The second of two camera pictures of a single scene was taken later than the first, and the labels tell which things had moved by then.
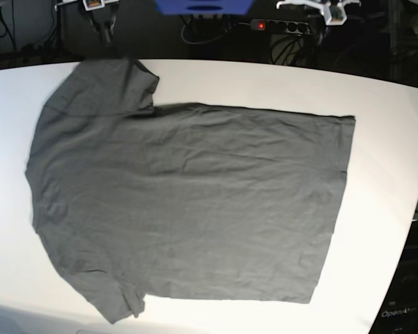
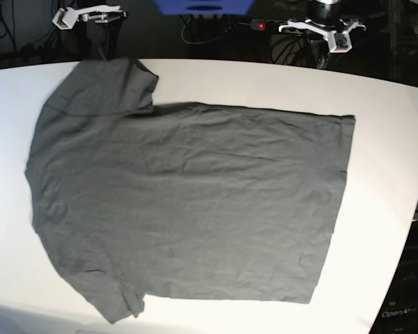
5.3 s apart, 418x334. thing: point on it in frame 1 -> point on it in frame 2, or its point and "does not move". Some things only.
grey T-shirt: [189, 201] does not move
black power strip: [281, 26] does not move
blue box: [204, 7] does not move
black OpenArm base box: [407, 308] does not move
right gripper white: [109, 24] -> [65, 19]
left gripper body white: [334, 11] -> [340, 40]
